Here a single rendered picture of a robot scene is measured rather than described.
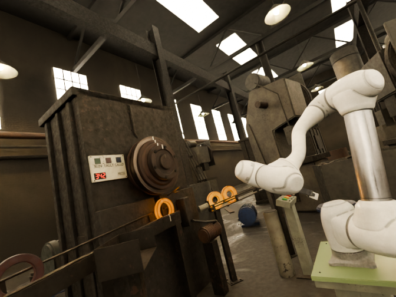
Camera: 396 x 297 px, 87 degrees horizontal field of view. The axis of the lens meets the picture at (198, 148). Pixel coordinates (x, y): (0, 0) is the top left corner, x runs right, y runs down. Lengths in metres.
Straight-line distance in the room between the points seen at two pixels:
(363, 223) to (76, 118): 1.72
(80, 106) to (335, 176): 2.88
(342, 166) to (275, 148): 1.23
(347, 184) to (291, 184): 2.40
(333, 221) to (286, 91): 2.98
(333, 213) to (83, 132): 1.54
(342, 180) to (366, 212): 2.10
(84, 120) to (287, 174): 1.35
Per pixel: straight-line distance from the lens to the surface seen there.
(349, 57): 10.07
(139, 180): 1.56
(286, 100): 3.90
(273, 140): 3.99
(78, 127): 1.67
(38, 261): 1.30
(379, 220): 1.06
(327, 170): 3.13
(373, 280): 1.18
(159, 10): 9.70
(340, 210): 1.19
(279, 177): 0.80
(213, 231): 1.84
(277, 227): 1.94
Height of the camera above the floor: 0.90
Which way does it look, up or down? 9 degrees up
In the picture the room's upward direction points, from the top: 14 degrees counter-clockwise
